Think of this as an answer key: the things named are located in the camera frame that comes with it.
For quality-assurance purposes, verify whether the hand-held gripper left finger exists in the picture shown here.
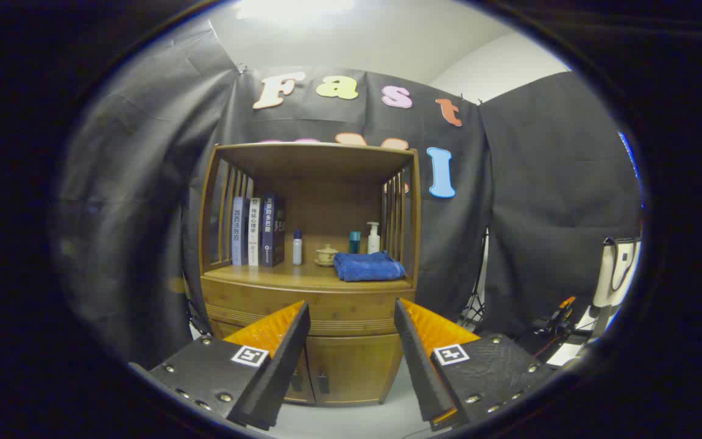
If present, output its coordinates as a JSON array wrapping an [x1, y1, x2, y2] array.
[[144, 300, 312, 430]]

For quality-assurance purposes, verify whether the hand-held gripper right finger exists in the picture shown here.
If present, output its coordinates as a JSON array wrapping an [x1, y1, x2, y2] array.
[[394, 298, 562, 432]]

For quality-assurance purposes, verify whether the wooden drawer with black knob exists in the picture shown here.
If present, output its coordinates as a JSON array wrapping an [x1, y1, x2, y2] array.
[[204, 290, 416, 337]]

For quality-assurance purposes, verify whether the wooden countertop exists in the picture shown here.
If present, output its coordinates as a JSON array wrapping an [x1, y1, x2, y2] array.
[[202, 262, 416, 293]]

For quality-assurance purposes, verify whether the wooden cabinet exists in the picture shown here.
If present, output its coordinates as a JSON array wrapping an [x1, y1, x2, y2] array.
[[197, 141, 422, 406]]

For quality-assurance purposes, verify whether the black tripod stand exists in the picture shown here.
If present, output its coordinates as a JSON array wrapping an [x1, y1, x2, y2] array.
[[458, 229, 489, 330]]

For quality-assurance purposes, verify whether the folded blue towel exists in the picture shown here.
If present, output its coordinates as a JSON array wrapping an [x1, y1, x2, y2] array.
[[333, 251, 406, 282]]

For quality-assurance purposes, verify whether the white book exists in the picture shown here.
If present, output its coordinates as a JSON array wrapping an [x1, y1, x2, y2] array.
[[247, 197, 263, 267]]

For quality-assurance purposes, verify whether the dark blue book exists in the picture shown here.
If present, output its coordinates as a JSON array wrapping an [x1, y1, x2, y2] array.
[[261, 193, 286, 268]]

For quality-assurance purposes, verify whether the light blue book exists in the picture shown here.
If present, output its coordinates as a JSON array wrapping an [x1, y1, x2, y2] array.
[[231, 196, 249, 266]]

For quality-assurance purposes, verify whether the orange and black device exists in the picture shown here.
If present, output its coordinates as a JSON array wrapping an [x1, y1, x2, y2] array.
[[534, 296, 577, 336]]

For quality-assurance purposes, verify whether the white tote bag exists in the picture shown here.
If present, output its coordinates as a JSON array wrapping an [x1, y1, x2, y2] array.
[[592, 237, 641, 309]]

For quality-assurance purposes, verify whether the black backdrop cloth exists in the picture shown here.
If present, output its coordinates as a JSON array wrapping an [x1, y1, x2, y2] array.
[[52, 18, 644, 366]]

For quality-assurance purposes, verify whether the red cable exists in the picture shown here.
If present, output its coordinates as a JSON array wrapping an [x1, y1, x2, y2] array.
[[534, 334, 568, 362]]

